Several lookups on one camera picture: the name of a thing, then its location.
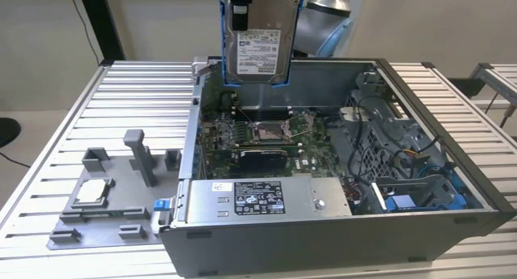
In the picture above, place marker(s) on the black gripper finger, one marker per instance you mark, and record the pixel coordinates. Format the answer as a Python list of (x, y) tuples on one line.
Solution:
[(240, 6)]

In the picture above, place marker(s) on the hard disk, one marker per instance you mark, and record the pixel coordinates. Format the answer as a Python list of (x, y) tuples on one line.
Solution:
[(260, 49)]

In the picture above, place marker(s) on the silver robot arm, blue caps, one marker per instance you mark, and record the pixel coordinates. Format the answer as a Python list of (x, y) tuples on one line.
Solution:
[(319, 21)]

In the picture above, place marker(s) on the grey metal disk bay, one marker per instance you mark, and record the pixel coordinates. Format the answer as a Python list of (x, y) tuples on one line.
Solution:
[(383, 133)]

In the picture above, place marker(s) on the black RAM slots row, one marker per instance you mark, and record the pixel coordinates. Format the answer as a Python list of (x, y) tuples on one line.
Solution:
[(264, 111)]

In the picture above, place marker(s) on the thin metal locking lever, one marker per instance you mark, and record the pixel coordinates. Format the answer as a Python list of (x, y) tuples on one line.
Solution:
[(244, 114)]

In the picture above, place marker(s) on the CPU socket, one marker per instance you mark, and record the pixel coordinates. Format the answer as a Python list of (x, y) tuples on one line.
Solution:
[(268, 133)]

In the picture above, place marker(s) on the expansion slot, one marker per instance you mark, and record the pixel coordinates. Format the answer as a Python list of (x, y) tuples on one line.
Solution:
[(268, 145)]

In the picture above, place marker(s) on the black graphics card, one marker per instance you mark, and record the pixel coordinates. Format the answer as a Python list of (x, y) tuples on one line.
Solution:
[(260, 162)]

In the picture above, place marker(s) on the green motherboard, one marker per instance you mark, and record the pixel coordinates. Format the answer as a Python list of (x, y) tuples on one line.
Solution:
[(315, 167)]

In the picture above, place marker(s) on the black box under table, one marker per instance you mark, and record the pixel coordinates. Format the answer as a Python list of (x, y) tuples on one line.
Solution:
[(463, 88)]

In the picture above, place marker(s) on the grey power supply unit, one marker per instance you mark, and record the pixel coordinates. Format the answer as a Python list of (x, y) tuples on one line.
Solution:
[(298, 197)]

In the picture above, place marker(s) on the aluminium side table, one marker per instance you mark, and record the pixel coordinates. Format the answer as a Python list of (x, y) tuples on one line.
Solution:
[(498, 79)]

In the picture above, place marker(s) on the blue and grey case latch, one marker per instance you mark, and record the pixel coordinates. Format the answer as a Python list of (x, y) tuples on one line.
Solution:
[(160, 205)]

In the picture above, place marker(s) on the grey parts rack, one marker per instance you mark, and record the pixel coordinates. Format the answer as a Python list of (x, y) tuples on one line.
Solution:
[(120, 197)]

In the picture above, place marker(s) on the black round chair base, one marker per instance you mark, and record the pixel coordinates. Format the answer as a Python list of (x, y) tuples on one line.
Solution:
[(8, 130)]

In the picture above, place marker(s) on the silver CPU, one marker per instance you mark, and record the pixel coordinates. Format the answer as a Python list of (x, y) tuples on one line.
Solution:
[(92, 190)]

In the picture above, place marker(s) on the green RAM stick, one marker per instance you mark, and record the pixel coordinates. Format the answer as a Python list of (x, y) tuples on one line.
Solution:
[(103, 214)]

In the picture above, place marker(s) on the open black PC case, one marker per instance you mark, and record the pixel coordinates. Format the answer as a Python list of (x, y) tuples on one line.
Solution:
[(282, 248)]

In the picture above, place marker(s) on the silver case hinge bracket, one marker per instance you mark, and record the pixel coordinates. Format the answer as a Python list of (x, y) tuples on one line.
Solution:
[(197, 67)]

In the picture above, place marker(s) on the black frame post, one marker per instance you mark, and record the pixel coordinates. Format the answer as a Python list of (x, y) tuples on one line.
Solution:
[(103, 24)]

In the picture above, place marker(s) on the blue plastic carrier bracket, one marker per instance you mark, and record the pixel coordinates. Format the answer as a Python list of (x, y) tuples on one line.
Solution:
[(399, 203)]

